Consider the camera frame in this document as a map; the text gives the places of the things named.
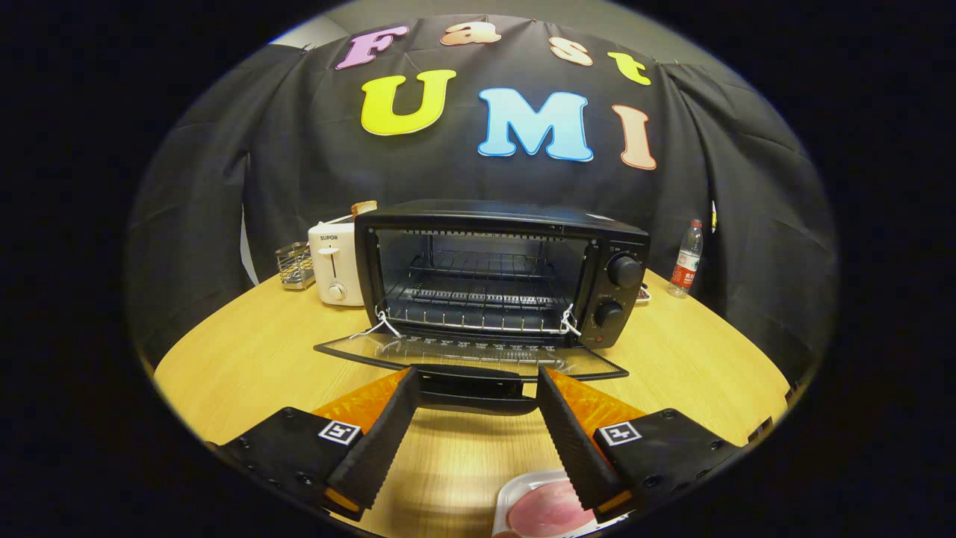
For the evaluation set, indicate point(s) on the metal oven rack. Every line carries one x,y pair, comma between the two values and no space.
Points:
478,299

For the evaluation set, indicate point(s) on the clear water bottle red label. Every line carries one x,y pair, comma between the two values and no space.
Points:
686,261

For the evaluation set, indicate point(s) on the black toaster oven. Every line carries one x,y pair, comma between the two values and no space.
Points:
485,218

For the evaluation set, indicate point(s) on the pink meat slice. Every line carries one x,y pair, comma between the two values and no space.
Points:
545,512

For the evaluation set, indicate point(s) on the white divided dish with beans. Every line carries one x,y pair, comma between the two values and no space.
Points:
642,294

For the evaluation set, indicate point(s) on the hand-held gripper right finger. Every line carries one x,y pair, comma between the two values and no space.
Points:
571,441

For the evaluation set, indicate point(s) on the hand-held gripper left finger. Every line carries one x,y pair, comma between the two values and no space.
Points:
385,441

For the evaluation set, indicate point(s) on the toasted bread slice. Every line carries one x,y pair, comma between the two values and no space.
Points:
364,208

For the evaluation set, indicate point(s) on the white pop-up toaster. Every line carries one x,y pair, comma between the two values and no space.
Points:
336,261

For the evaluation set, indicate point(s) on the white food tray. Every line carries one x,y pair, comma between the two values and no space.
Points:
515,493

